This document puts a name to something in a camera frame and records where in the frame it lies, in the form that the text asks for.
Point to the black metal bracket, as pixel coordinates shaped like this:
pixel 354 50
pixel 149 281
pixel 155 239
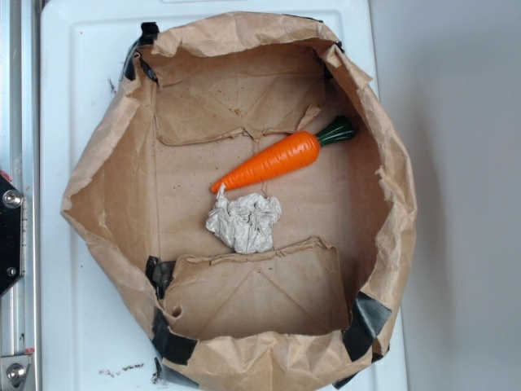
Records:
pixel 11 227

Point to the aluminium frame rail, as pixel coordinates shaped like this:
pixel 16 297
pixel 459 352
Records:
pixel 21 343

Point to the white paper ball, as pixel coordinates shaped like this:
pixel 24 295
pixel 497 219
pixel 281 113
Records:
pixel 245 224

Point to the orange plastic toy carrot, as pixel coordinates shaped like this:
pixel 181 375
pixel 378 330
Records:
pixel 291 153

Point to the white plastic board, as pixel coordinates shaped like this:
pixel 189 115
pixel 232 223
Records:
pixel 90 341

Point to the brown paper bag tray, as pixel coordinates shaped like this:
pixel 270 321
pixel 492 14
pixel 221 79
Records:
pixel 195 101

